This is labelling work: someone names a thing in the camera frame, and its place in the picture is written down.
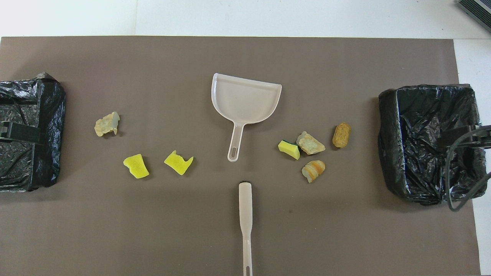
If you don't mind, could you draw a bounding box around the beige hand brush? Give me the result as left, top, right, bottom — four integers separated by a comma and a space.
238, 182, 254, 276

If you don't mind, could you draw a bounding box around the pale rock-like foam chunk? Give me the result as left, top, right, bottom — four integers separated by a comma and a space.
296, 131, 326, 155

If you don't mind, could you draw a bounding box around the dark grey ribbed device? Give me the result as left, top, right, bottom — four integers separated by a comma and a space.
457, 0, 491, 33

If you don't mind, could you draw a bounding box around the brown table mat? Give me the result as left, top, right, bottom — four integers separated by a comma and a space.
0, 36, 481, 276

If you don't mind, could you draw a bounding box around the notched yellow sponge piece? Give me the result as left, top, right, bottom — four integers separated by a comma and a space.
164, 150, 194, 176

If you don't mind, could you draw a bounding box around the beige plastic dustpan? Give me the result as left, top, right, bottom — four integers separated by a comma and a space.
211, 73, 282, 163

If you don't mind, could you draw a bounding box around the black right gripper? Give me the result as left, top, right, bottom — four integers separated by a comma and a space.
437, 125, 491, 150

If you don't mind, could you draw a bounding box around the yellow and green sponge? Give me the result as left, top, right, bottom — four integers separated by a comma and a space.
278, 140, 301, 161

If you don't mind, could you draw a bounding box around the orange striped foam chunk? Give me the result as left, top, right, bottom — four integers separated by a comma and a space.
302, 160, 326, 183

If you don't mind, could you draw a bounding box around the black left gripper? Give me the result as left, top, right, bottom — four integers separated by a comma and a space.
0, 121, 43, 145

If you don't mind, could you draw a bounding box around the brown oblong foam piece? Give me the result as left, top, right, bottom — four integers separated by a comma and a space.
332, 122, 351, 148

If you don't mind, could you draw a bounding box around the bin with black bag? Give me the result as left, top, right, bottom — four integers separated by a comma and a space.
0, 72, 66, 193
378, 84, 488, 206

